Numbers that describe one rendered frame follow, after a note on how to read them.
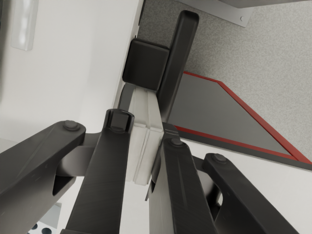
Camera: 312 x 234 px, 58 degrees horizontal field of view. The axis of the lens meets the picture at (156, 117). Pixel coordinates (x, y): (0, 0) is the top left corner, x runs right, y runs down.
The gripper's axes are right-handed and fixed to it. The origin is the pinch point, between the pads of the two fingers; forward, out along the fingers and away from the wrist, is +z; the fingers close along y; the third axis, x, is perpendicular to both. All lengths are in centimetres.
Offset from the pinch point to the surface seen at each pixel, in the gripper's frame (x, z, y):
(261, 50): 5, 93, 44
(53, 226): -20.8, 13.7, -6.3
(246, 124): -8.3, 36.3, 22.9
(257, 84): -7, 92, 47
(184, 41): 5.1, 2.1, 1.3
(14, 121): -6.2, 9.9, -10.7
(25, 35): 2.0, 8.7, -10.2
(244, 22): 13, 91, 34
